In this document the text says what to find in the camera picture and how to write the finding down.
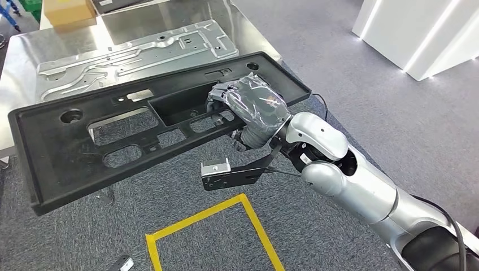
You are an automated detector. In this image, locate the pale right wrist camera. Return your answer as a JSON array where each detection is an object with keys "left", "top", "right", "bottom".
[{"left": 201, "top": 143, "right": 283, "bottom": 191}]

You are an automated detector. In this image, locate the white lit display plinth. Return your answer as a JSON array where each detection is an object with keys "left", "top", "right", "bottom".
[{"left": 351, "top": 0, "right": 479, "bottom": 82}]

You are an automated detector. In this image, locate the black flat part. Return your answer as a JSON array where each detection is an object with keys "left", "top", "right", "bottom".
[{"left": 92, "top": 0, "right": 158, "bottom": 15}]

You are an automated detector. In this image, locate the brown cardboard box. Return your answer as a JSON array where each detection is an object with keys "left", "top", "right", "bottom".
[{"left": 43, "top": 0, "right": 98, "bottom": 33}]

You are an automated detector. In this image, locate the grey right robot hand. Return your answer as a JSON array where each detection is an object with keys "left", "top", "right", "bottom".
[{"left": 207, "top": 73, "right": 292, "bottom": 138}]

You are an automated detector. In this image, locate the thin black camera cable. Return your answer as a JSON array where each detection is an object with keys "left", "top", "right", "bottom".
[{"left": 263, "top": 167, "right": 302, "bottom": 177}]

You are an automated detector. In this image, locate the blue metal frame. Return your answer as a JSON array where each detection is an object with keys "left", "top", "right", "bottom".
[{"left": 0, "top": 0, "right": 21, "bottom": 33}]

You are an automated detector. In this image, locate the green plastic crate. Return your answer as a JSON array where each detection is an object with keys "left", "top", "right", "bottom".
[{"left": 19, "top": 0, "right": 42, "bottom": 23}]

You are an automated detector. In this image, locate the stamped grey metal panel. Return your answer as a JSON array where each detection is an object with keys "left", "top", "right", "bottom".
[{"left": 35, "top": 19, "right": 240, "bottom": 103}]

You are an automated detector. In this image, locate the small grey black device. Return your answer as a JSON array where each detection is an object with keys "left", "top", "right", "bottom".
[{"left": 108, "top": 255, "right": 134, "bottom": 271}]

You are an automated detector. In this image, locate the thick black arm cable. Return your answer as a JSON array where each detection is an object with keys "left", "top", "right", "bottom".
[{"left": 411, "top": 194, "right": 468, "bottom": 271}]

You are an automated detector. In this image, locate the black plastic bumper part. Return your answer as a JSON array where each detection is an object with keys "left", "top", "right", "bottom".
[{"left": 7, "top": 51, "right": 312, "bottom": 217}]

